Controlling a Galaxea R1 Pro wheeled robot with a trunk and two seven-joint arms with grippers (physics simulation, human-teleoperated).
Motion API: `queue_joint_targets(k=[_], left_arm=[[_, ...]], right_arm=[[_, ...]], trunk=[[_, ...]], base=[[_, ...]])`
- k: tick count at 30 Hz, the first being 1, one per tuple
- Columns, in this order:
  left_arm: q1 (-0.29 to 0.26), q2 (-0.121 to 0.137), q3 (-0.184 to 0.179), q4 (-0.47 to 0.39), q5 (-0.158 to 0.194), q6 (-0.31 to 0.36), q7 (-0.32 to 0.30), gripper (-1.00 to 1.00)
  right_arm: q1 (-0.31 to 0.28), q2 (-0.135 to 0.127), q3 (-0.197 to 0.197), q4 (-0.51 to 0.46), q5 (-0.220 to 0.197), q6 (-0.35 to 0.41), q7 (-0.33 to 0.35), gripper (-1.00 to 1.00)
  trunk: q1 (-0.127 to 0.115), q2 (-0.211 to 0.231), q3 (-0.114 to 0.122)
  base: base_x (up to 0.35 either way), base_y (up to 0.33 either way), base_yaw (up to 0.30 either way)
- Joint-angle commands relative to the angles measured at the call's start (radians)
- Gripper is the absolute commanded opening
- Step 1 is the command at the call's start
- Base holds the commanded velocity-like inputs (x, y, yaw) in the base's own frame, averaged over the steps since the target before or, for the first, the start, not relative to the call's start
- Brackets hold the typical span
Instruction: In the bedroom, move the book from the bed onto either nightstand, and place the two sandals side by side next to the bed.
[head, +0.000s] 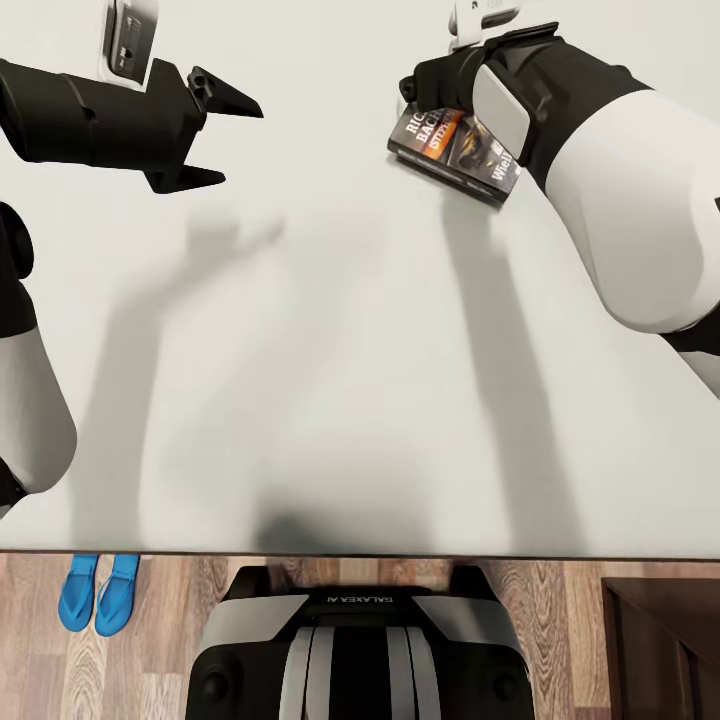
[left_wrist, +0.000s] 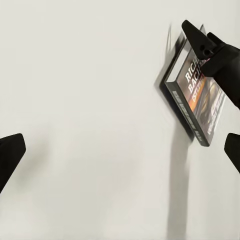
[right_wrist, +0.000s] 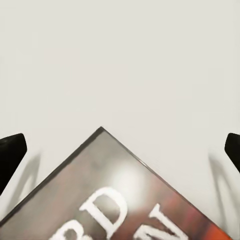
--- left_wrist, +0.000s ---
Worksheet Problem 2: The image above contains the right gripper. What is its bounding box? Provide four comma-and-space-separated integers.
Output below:
181, 19, 240, 107

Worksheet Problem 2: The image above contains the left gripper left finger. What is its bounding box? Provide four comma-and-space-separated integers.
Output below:
0, 133, 26, 193

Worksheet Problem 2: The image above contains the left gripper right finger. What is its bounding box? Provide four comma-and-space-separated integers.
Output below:
224, 133, 240, 173

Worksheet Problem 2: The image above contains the hardback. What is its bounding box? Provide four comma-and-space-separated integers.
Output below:
164, 25, 227, 147

